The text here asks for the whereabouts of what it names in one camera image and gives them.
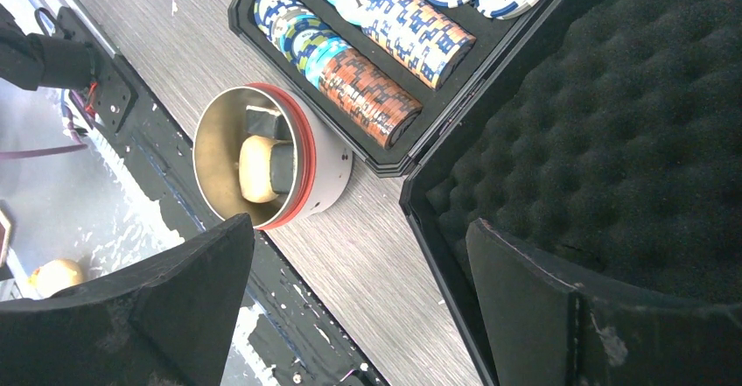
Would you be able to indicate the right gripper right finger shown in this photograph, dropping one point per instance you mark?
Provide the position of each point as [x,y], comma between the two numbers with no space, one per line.
[551,322]

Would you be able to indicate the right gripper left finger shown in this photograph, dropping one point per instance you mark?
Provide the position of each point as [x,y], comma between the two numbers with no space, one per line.
[166,320]

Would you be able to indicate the round bread bun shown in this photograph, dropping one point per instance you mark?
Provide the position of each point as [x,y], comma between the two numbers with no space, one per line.
[254,169]

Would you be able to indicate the sushi roll red centre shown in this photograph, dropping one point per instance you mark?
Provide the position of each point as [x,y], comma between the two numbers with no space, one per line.
[282,167]

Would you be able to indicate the sushi roll orange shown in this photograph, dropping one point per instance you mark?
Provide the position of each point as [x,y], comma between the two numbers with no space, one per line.
[269,123]

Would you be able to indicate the white red steel lunch box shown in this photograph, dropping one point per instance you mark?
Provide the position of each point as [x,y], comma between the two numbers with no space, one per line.
[323,160]

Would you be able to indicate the black poker chip case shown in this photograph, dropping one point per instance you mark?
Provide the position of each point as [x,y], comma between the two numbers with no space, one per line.
[604,132]

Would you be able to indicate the orange poker chip stack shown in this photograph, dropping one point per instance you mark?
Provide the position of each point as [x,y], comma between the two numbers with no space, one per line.
[373,101]

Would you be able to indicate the blue cream poker chip stack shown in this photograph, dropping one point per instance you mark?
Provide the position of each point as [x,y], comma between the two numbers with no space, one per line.
[425,41]

